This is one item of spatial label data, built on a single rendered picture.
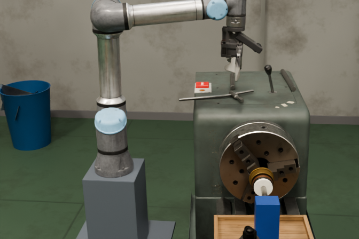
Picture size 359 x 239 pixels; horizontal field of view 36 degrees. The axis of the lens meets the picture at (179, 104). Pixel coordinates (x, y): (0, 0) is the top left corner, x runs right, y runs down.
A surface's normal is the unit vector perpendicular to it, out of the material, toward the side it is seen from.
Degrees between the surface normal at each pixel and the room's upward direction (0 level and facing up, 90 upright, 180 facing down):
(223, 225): 0
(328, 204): 0
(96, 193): 90
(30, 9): 90
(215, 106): 0
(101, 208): 90
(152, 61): 90
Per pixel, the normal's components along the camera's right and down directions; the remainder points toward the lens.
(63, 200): -0.03, -0.94
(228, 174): -0.05, 0.35
